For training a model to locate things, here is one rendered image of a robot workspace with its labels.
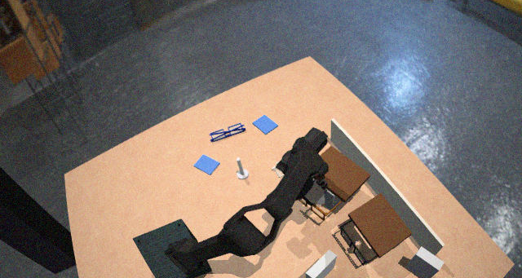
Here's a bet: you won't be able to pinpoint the blue flat square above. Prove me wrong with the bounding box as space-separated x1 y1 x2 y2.
193 154 220 175
252 114 278 134

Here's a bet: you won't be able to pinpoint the dark blue glasses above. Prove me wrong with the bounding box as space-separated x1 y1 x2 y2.
209 123 246 143

